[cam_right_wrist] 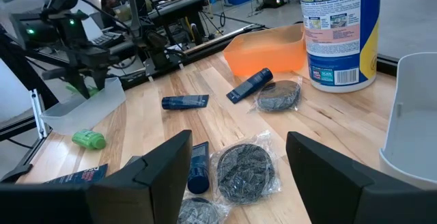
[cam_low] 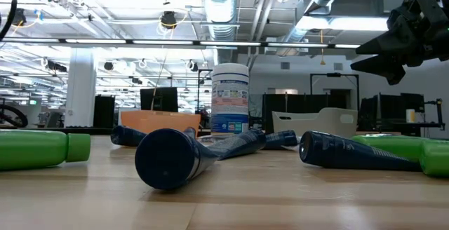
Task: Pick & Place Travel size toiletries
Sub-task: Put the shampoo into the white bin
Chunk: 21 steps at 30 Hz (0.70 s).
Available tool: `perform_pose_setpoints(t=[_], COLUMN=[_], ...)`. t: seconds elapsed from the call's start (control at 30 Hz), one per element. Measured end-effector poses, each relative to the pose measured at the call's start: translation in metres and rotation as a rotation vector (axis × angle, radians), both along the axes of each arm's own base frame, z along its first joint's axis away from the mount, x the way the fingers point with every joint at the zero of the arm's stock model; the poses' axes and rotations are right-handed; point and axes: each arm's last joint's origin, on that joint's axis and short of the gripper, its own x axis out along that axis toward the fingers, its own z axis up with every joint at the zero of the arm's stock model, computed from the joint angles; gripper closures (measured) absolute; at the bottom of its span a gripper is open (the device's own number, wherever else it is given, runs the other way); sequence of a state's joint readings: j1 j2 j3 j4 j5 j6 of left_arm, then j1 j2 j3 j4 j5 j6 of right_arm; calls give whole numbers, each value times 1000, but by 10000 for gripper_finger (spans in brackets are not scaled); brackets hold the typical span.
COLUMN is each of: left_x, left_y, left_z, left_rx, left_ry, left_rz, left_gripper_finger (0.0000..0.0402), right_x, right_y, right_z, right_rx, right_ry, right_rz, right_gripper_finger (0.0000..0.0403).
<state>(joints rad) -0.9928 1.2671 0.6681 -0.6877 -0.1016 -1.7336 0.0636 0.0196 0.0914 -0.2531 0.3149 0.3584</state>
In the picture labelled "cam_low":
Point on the black desk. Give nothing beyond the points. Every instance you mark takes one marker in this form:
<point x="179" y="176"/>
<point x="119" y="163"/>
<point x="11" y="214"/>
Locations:
<point x="417" y="125"/>

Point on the black clamp stand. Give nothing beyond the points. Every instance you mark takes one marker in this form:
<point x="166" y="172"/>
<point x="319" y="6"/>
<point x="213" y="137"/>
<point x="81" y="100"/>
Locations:
<point x="439" y="112"/>

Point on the green plastic bottle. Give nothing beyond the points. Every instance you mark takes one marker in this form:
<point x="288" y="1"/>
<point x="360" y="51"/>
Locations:
<point x="31" y="149"/>
<point x="435" y="158"/>

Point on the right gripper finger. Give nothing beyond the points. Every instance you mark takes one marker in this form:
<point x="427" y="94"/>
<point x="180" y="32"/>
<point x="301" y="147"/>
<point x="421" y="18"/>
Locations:
<point x="389" y="46"/>
<point x="386" y="68"/>

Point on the black wheel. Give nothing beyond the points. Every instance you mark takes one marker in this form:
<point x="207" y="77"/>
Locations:
<point x="21" y="116"/>

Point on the black frame stand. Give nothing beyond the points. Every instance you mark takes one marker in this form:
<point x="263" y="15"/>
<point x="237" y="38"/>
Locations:
<point x="335" y="74"/>

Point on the clear plastic wrapper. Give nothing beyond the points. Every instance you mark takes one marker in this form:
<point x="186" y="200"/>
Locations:
<point x="210" y="139"/>

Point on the black monitor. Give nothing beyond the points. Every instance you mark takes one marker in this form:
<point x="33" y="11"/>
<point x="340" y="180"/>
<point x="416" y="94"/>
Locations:
<point x="159" y="100"/>

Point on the black partition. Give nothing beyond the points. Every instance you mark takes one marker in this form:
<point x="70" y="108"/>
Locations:
<point x="298" y="102"/>

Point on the orange plastic bin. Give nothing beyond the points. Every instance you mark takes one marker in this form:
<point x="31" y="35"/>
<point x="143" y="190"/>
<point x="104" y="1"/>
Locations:
<point x="165" y="121"/>

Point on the white wipes canister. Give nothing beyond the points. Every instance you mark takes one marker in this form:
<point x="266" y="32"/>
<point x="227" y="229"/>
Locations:
<point x="229" y="96"/>

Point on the dark blue toiletry tube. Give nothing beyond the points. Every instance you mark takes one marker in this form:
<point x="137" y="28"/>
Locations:
<point x="336" y="151"/>
<point x="242" y="144"/>
<point x="280" y="139"/>
<point x="165" y="160"/>
<point x="126" y="136"/>

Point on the white roll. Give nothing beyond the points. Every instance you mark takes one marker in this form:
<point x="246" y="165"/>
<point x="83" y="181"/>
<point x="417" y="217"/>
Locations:
<point x="410" y="116"/>

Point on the black aluminium table frame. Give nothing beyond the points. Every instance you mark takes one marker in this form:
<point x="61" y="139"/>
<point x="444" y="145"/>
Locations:
<point x="94" y="131"/>

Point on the black ceiling camera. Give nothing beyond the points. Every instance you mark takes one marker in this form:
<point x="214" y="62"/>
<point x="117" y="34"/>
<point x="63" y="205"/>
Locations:
<point x="20" y="17"/>
<point x="168" y="19"/>

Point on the grey plastic bin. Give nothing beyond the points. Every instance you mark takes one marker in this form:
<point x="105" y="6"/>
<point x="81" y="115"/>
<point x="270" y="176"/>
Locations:
<point x="322" y="123"/>

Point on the white pillar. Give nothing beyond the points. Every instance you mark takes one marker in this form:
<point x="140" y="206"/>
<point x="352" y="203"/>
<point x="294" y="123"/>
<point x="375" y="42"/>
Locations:
<point x="80" y="89"/>

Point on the black monitors row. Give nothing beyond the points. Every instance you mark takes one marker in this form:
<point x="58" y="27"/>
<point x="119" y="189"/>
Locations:
<point x="389" y="105"/>

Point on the ribbed silver ventilation duct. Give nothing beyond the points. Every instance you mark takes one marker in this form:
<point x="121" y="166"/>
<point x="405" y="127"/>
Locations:
<point x="221" y="9"/>

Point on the black cabinet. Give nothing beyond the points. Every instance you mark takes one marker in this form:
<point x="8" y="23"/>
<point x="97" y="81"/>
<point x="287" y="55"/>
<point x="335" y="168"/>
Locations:
<point x="104" y="112"/>

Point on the long ceiling light bar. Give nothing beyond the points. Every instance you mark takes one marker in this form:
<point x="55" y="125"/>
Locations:
<point x="196" y="43"/>

